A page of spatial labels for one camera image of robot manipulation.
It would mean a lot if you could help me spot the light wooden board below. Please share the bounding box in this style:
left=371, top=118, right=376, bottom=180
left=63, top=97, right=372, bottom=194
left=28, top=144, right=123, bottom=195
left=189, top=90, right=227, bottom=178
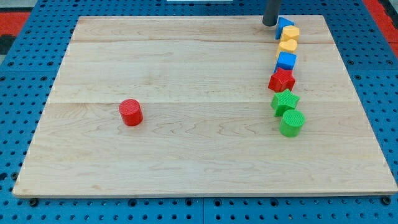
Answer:
left=13, top=15, right=397, bottom=198

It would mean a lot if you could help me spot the red cylinder block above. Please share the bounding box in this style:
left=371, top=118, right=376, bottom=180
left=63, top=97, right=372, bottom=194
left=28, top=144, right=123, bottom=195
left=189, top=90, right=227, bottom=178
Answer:
left=119, top=99, right=143, bottom=126

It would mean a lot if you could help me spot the green star block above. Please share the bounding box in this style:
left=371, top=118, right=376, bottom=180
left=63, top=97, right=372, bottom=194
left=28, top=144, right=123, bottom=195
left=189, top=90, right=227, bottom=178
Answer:
left=271, top=89, right=300, bottom=117

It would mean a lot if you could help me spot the red star block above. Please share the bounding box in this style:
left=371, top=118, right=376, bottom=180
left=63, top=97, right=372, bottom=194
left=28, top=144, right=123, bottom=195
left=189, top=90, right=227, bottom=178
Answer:
left=268, top=67, right=295, bottom=92

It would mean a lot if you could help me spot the green cylinder block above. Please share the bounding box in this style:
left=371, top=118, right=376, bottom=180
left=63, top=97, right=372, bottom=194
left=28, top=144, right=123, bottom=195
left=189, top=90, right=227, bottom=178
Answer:
left=279, top=110, right=305, bottom=138

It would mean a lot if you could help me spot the blue cube block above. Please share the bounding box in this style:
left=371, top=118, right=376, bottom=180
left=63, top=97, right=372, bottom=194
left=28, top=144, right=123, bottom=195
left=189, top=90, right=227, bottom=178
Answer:
left=274, top=51, right=297, bottom=72

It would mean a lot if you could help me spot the yellow heart block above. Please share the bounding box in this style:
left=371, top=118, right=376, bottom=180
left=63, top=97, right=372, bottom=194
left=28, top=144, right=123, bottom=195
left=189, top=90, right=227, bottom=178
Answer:
left=275, top=39, right=298, bottom=58

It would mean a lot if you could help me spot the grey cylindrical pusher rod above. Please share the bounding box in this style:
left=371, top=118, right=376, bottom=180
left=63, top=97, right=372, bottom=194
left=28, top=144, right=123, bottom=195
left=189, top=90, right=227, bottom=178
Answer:
left=262, top=0, right=282, bottom=27

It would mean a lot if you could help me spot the yellow hexagon block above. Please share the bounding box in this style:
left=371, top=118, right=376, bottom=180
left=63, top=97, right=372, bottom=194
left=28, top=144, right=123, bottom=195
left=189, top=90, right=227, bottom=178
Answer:
left=280, top=25, right=300, bottom=42

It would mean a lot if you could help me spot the blue triangle block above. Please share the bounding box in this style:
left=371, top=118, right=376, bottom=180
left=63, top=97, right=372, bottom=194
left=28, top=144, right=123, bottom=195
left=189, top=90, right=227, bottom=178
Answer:
left=275, top=16, right=295, bottom=40

